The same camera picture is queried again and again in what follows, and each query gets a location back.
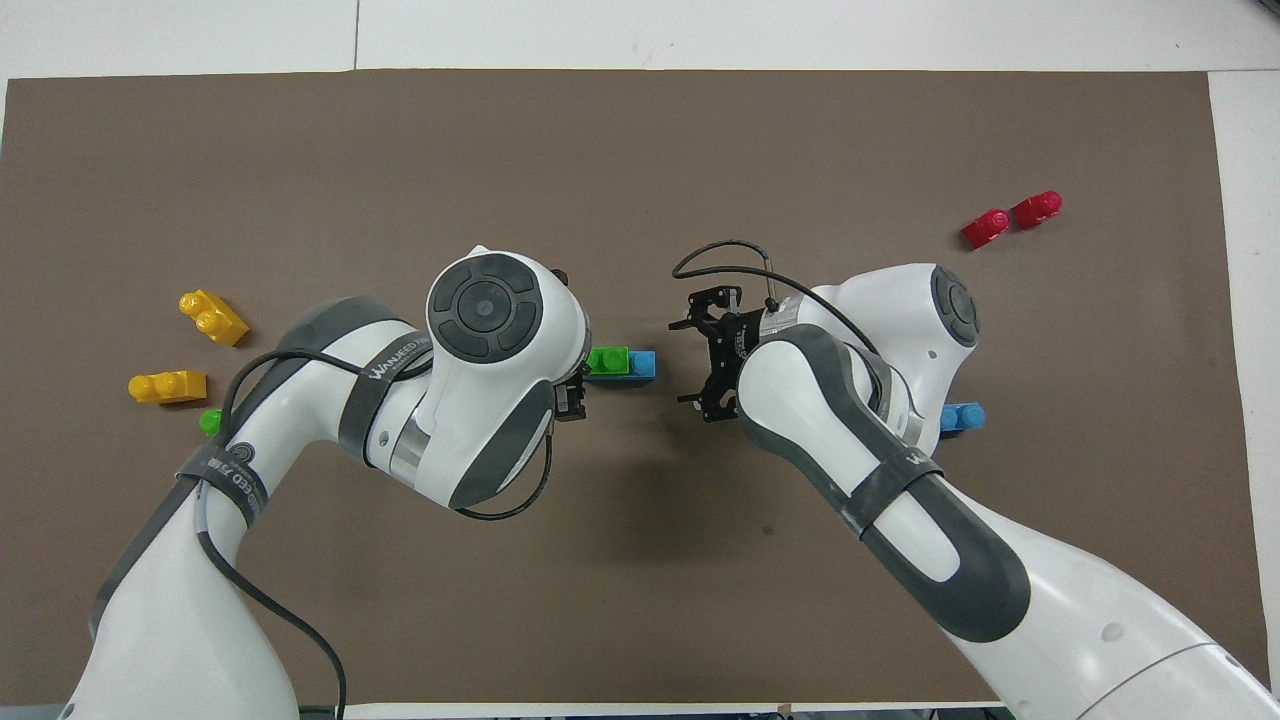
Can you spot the yellow two-stud toy block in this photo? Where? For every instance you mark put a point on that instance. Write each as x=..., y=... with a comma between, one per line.
x=168, y=386
x=214, y=318

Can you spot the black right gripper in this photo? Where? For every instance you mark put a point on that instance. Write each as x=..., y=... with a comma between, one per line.
x=728, y=350

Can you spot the red one-stud toy block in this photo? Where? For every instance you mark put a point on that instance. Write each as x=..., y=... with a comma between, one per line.
x=985, y=229
x=1036, y=210

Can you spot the brown paper table mat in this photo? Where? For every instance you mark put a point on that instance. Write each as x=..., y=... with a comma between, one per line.
x=640, y=150

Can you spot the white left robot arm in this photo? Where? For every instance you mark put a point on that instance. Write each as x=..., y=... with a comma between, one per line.
x=480, y=390

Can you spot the green two-stud toy block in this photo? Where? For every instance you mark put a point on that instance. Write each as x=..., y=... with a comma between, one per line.
x=209, y=422
x=608, y=360

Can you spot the blue three-stud toy block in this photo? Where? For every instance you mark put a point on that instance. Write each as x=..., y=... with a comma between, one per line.
x=643, y=365
x=965, y=417

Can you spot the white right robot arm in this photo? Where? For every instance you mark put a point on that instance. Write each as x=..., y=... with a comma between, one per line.
x=900, y=330

